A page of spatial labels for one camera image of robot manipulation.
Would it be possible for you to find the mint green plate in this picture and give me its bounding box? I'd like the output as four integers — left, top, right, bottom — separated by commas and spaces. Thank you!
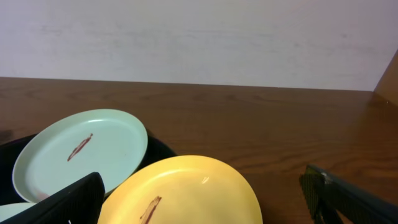
12, 109, 148, 203
0, 202, 35, 222

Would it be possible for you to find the yellow plate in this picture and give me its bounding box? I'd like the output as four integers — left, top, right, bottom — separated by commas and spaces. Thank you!
98, 155, 263, 224

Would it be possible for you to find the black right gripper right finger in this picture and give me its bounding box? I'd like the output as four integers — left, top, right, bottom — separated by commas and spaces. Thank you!
299, 165, 397, 224

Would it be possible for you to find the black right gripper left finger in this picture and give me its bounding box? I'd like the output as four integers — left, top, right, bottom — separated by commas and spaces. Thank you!
3, 172, 104, 224

